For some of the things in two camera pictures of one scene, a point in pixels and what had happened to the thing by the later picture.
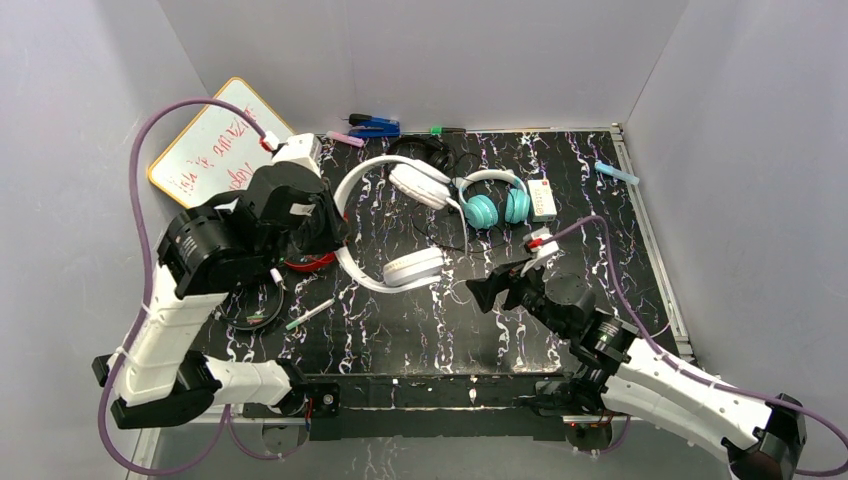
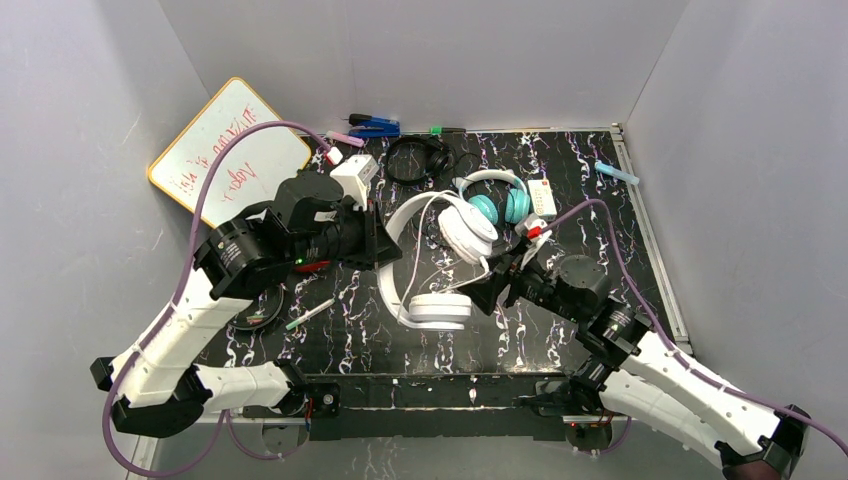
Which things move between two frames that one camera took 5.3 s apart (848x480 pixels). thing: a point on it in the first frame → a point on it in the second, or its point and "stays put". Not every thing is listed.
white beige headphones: x=422 y=184 → x=470 y=234
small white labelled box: x=542 y=201 stays put
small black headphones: x=440 y=156 stays put
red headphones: x=310 y=262 stays put
